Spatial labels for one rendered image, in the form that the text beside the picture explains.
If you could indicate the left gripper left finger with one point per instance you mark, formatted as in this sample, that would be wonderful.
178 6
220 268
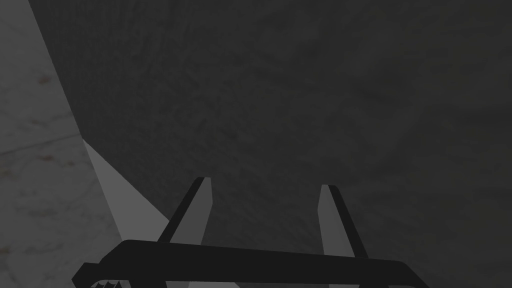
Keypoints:
192 218

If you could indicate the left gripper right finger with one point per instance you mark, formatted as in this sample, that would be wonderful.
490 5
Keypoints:
338 228

